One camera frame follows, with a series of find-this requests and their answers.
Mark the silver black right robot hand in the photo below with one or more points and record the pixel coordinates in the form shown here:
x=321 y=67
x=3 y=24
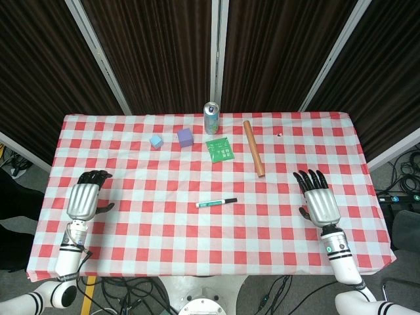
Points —
x=321 y=205

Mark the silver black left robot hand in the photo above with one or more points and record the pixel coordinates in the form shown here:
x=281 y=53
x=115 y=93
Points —
x=82 y=200

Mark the green white marker pen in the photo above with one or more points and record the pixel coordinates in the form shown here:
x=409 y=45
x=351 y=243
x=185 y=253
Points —
x=210 y=203

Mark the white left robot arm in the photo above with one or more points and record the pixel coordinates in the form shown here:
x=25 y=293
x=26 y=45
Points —
x=67 y=259

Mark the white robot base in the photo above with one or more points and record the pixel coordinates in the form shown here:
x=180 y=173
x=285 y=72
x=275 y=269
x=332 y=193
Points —
x=201 y=295

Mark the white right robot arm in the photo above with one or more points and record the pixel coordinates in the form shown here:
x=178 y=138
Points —
x=343 y=265

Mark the black bulky cloth object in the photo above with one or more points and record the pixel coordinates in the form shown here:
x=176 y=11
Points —
x=16 y=203

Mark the brown wooden stick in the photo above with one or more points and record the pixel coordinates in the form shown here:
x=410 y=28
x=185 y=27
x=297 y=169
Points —
x=253 y=147

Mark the light blue foam cube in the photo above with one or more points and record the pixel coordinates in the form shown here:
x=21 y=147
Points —
x=156 y=141

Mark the yellow floor tape strip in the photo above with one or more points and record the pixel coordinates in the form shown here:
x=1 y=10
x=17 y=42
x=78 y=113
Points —
x=88 y=295

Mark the green sachet packet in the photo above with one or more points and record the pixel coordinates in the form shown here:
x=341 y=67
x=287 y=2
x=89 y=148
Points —
x=219 y=150

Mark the purple foam cube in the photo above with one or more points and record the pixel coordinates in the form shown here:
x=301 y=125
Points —
x=185 y=138

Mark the red white checkered tablecloth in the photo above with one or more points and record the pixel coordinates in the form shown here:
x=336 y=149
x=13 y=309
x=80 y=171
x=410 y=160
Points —
x=197 y=243

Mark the dark brown ribbed partition panel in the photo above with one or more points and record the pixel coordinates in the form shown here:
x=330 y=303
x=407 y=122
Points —
x=42 y=75
x=272 y=55
x=157 y=55
x=384 y=82

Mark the silver green drink can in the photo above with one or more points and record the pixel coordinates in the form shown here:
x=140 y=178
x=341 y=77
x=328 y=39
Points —
x=211 y=123

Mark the aluminium partition base rail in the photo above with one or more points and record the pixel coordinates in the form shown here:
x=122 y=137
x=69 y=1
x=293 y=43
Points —
x=23 y=149
x=393 y=149

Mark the aluminium partition post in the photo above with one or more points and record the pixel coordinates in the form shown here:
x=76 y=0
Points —
x=334 y=55
x=218 y=55
x=98 y=55

